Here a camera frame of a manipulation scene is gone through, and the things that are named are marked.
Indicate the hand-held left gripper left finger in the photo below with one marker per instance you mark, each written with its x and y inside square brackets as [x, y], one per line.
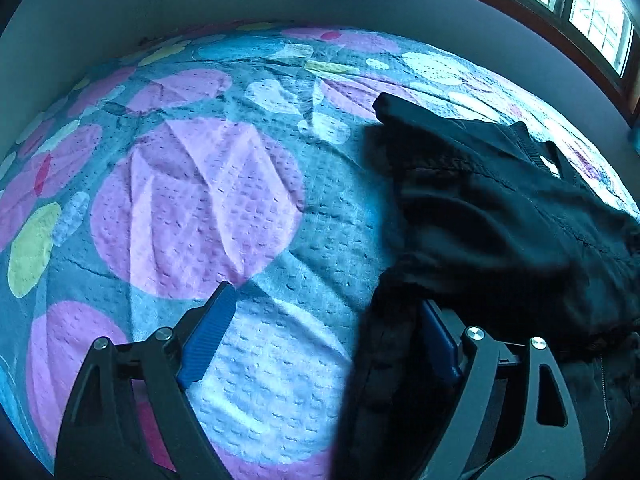
[209, 336]

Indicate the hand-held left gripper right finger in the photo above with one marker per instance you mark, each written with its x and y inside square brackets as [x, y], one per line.
[441, 347]

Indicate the black sweatshirt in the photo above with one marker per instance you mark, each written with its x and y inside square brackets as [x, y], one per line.
[475, 210]

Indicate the spotted quilted bedspread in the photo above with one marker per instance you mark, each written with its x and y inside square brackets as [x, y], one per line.
[200, 200]

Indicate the wooden framed window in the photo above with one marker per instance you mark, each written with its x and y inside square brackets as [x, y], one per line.
[595, 15]

